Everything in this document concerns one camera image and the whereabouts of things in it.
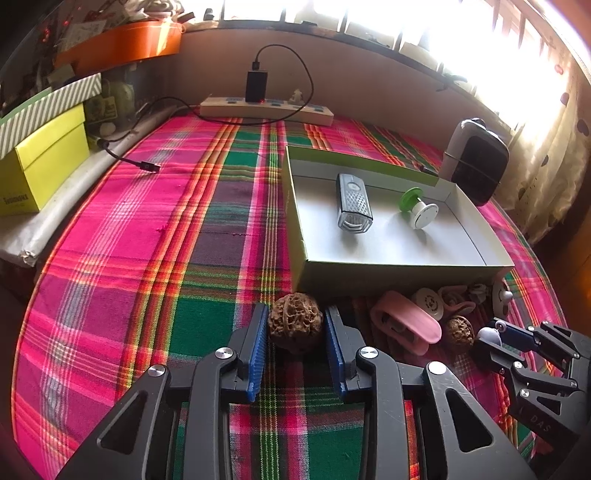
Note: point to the black bike light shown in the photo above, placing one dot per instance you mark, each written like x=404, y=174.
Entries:
x=353, y=203

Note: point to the white smiley knob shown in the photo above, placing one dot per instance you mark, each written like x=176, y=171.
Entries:
x=501, y=297

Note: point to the orange box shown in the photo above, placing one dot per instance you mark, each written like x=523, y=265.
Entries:
x=124, y=44

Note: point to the crumpled white papers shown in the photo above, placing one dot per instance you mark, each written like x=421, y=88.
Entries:
x=152, y=11

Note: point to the small white knob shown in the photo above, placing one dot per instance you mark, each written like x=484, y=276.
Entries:
x=478, y=293

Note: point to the white round bottle cap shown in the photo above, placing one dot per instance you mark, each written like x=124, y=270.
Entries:
x=428, y=304

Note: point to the beige power strip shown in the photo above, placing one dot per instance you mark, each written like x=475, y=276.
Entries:
x=286, y=112

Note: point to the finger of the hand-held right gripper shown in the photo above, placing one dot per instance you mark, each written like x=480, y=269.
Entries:
x=494, y=357
x=517, y=336

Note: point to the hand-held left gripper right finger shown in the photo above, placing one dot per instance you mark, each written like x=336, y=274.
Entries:
x=334, y=350

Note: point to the green cardboard box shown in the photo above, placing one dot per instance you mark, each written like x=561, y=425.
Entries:
x=392, y=244

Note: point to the white black space heater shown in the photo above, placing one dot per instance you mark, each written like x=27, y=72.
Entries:
x=478, y=161

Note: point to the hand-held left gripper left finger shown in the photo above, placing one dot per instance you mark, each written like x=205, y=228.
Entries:
x=257, y=350

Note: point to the yellow cardboard box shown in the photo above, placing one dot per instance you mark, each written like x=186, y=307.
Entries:
x=46, y=161

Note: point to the striped cardboard box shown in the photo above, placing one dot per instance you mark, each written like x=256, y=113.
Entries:
x=51, y=104

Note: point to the green printed package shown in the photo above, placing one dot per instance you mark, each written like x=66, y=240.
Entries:
x=108, y=108

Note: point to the beige rubber loop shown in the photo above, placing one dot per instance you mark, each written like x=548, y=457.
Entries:
x=455, y=297

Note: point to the small grey round knob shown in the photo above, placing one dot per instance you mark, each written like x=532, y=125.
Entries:
x=489, y=336

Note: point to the pink plastic clip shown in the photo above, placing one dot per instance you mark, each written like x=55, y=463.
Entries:
x=406, y=323

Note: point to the brown walnut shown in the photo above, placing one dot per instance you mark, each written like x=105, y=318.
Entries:
x=458, y=334
x=295, y=323

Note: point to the green white suction knob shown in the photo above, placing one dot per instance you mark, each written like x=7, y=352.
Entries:
x=418, y=207

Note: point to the black charger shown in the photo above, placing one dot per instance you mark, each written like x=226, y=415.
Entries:
x=256, y=86

